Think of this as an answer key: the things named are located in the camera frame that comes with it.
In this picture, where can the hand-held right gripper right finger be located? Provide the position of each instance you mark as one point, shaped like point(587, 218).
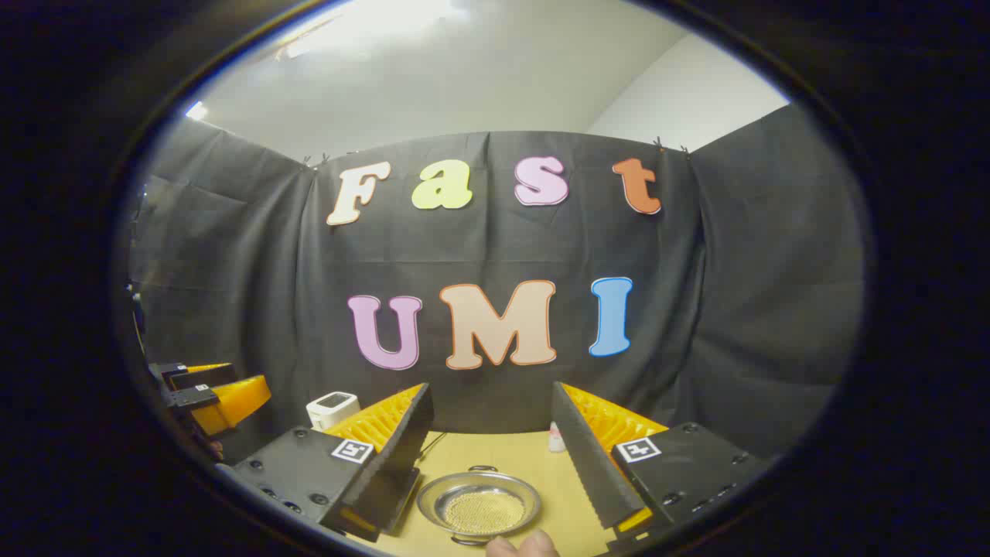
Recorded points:
point(592, 472)

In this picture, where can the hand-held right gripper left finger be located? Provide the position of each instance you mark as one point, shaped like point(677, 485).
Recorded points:
point(398, 456)

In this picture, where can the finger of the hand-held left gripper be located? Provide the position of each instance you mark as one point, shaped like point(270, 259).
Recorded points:
point(203, 377)
point(232, 402)

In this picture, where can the stainless steel pot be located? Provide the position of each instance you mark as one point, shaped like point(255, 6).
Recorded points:
point(431, 504)

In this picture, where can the small white plastic bottle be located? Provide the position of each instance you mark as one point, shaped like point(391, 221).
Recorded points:
point(556, 441)

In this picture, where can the white toaster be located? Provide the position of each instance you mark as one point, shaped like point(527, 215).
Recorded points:
point(331, 411)

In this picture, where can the heap of yellow soybeans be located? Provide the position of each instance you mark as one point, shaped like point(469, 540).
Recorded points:
point(479, 512)

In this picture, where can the black backdrop cloth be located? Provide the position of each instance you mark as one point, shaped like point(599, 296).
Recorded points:
point(479, 247)

